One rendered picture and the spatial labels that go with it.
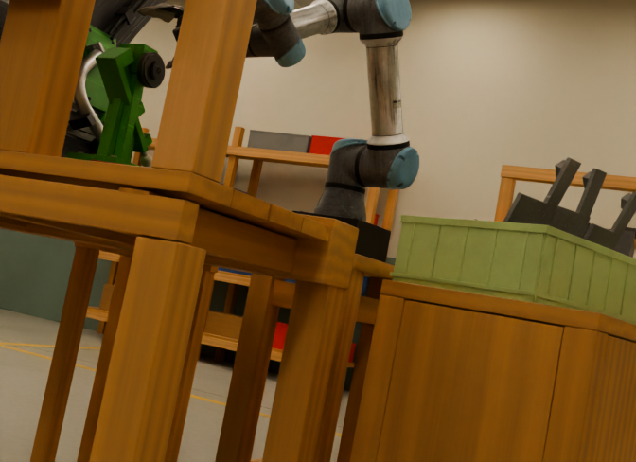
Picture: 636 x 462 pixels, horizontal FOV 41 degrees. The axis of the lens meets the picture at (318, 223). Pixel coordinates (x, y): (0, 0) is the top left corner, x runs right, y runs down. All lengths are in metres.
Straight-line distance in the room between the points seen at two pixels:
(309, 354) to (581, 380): 0.60
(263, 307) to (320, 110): 6.12
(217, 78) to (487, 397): 0.88
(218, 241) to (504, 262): 0.65
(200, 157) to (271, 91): 7.23
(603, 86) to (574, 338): 5.90
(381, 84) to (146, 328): 1.09
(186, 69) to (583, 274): 1.03
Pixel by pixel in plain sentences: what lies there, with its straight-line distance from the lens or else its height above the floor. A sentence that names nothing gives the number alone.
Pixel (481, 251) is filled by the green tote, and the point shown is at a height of 0.89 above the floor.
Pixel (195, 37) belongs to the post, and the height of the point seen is 1.12.
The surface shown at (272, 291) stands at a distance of 2.32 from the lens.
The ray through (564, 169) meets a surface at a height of 1.11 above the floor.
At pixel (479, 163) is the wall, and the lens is 7.63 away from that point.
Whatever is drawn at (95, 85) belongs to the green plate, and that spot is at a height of 1.12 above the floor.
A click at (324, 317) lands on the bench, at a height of 0.68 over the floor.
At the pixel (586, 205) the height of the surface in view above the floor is 1.07.
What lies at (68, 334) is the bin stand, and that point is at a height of 0.49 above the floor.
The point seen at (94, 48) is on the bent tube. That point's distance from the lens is 2.17.
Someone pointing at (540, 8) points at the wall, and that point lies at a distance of 7.96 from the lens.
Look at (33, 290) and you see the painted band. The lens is 10.01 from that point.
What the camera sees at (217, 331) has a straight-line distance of 7.87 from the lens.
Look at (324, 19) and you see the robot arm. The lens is 2.26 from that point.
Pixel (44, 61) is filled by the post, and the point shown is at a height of 1.06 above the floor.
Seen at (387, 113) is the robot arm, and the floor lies 1.23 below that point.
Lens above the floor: 0.70
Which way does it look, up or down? 5 degrees up
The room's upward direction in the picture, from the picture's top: 11 degrees clockwise
